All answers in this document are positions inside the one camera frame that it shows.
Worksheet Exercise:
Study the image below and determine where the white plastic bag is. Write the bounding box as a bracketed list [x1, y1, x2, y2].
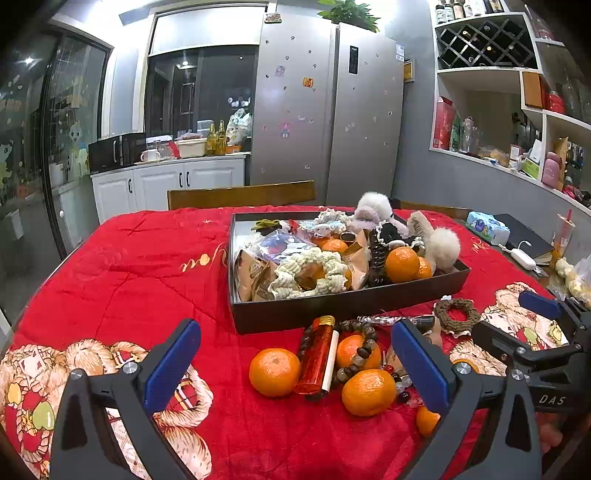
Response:
[225, 107, 253, 147]

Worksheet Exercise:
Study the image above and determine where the glass sliding door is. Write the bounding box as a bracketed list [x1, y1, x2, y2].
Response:
[0, 25, 114, 315]

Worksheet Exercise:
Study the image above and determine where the white plastic basin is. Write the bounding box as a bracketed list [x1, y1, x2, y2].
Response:
[177, 137, 208, 158]

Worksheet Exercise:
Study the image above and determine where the brown knitted scrunchie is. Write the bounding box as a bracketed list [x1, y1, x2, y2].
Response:
[434, 298, 482, 337]

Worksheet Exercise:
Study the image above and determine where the small coloured bead bracelet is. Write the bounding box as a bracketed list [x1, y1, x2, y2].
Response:
[381, 364, 423, 407]

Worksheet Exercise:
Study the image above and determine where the white wall shelf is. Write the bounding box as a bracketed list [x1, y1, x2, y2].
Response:
[428, 0, 591, 208]

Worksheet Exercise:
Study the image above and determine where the black microwave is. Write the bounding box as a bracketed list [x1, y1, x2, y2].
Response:
[88, 132, 147, 175]

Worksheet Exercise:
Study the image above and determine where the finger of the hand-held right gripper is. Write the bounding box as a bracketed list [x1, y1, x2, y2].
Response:
[518, 291, 583, 344]
[472, 322, 578, 374]

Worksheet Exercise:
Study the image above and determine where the white fluffy pompom scrunchie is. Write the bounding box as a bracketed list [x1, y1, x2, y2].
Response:
[353, 191, 395, 232]

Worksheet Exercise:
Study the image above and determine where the brown bead bracelet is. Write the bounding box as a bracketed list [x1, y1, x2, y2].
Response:
[298, 320, 380, 384]

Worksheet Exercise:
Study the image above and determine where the cream knitted scrunchie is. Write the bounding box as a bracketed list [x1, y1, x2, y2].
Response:
[268, 247, 349, 301]

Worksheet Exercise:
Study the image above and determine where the person's right hand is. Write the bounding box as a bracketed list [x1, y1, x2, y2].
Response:
[539, 413, 573, 455]

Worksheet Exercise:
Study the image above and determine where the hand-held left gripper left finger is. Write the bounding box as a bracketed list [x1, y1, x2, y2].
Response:
[50, 318, 202, 480]

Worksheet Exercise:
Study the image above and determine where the brown box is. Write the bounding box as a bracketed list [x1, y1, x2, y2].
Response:
[523, 71, 543, 110]

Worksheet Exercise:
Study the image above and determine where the white stick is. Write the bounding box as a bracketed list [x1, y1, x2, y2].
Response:
[322, 330, 340, 393]

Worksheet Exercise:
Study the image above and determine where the dark kitchen window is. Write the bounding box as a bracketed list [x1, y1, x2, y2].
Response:
[144, 45, 259, 139]

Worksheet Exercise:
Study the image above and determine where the pink container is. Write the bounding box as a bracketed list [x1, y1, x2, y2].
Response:
[541, 152, 564, 189]

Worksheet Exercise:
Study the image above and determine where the clear plastic packet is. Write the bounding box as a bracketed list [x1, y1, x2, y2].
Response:
[252, 231, 317, 264]

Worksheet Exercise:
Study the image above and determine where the red carton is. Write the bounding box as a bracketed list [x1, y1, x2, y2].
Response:
[433, 96, 458, 151]

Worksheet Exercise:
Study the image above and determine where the white kitchen cabinet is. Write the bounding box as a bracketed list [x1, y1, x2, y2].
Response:
[90, 154, 247, 224]

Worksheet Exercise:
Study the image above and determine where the black hair claw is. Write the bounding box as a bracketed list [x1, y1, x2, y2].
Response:
[367, 228, 393, 289]

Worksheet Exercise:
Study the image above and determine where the blue tissue pack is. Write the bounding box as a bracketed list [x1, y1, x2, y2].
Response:
[465, 211, 511, 245]

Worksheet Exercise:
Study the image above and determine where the black lace scrunchie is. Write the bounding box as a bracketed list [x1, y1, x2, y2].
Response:
[374, 220, 426, 252]

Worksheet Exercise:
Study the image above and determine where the green potted plant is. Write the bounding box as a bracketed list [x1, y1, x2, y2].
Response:
[316, 0, 382, 33]

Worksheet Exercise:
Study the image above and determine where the black rectangular tray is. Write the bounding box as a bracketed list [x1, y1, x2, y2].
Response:
[228, 211, 472, 335]

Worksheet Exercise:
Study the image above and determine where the clear bag of yellow food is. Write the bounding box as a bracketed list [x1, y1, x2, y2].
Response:
[554, 256, 591, 308]

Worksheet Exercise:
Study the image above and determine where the black notebook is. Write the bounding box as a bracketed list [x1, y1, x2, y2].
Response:
[493, 213, 555, 266]

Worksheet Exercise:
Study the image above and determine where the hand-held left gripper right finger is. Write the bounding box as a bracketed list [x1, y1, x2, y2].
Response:
[392, 319, 542, 480]

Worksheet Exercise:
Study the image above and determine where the red transparent bottle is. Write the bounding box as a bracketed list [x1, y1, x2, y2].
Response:
[294, 315, 340, 397]

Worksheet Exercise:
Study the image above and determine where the row of dark bottles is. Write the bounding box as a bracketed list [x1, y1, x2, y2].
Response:
[434, 0, 506, 25]

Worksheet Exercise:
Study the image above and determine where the wooden chair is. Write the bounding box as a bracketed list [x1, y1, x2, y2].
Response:
[390, 198, 472, 221]
[167, 180, 317, 211]

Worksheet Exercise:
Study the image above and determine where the beige fluffy hair clip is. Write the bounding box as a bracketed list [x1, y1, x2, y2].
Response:
[406, 211, 461, 273]

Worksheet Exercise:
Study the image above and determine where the blue white knitted scrunchie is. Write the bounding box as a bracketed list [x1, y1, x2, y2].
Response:
[298, 220, 348, 241]

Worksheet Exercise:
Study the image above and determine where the white charger with cable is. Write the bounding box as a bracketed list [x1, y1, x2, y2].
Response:
[499, 240, 539, 271]

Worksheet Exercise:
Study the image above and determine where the wooden chair back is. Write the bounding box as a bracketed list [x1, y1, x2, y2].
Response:
[167, 180, 317, 211]

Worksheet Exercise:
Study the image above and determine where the silver double-door refrigerator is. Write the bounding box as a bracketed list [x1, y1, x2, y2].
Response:
[249, 11, 406, 207]

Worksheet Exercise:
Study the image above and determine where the plastic drink cup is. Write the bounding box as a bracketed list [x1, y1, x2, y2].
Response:
[551, 209, 575, 268]

